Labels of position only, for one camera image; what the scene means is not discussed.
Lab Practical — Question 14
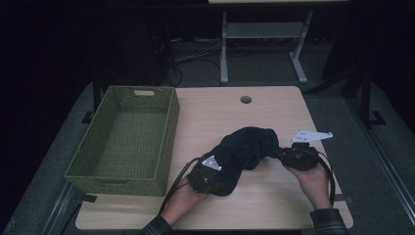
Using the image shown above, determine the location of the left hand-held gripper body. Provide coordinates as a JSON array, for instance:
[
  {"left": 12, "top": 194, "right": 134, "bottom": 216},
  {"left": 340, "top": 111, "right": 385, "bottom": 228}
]
[{"left": 189, "top": 155, "right": 227, "bottom": 196}]

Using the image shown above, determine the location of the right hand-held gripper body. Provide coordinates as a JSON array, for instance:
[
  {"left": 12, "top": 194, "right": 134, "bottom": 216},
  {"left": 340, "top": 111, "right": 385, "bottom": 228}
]
[{"left": 278, "top": 129, "right": 334, "bottom": 171}]

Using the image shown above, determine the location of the dark navy printed shirt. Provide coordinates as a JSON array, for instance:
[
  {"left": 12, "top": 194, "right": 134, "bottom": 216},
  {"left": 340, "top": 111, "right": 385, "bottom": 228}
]
[{"left": 192, "top": 126, "right": 281, "bottom": 198}]

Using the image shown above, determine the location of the green woven basket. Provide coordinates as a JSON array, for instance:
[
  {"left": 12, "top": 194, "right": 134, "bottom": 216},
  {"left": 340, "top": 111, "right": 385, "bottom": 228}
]
[{"left": 64, "top": 85, "right": 181, "bottom": 198}]

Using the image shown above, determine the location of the person's right hand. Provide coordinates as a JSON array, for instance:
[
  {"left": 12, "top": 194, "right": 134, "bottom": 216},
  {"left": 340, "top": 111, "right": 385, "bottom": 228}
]
[{"left": 283, "top": 161, "right": 333, "bottom": 211}]

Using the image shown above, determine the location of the person's left hand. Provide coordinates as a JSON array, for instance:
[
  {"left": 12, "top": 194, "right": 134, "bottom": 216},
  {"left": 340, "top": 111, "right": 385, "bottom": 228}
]
[{"left": 161, "top": 176, "right": 208, "bottom": 226}]

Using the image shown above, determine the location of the black metal stand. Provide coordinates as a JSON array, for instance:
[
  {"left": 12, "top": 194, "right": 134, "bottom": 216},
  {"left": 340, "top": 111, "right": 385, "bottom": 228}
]
[{"left": 342, "top": 65, "right": 388, "bottom": 129}]

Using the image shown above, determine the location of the white metal stand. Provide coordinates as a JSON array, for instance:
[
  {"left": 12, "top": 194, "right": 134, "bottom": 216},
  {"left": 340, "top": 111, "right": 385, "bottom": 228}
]
[{"left": 219, "top": 9, "right": 314, "bottom": 85}]

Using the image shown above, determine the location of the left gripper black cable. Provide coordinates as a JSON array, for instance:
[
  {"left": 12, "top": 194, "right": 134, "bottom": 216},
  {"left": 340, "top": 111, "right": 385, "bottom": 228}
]
[{"left": 158, "top": 157, "right": 201, "bottom": 215}]

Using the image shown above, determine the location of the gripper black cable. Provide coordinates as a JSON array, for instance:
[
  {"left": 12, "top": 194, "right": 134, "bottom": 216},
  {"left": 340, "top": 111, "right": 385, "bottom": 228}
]
[
  {"left": 158, "top": 157, "right": 201, "bottom": 215},
  {"left": 312, "top": 151, "right": 337, "bottom": 208}
]

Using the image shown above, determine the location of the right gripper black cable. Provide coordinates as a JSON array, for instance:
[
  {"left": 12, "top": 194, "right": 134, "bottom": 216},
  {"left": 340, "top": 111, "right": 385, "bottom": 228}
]
[{"left": 312, "top": 151, "right": 337, "bottom": 208}]

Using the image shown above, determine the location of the aluminium rail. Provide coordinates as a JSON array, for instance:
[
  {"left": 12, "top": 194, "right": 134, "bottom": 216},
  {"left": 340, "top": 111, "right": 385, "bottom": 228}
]
[
  {"left": 40, "top": 180, "right": 98, "bottom": 235},
  {"left": 346, "top": 97, "right": 415, "bottom": 227}
]

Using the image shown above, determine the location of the bundle of floor cables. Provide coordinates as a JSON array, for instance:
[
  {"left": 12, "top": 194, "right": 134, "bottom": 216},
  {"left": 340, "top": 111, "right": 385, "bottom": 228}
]
[{"left": 151, "top": 34, "right": 226, "bottom": 87}]

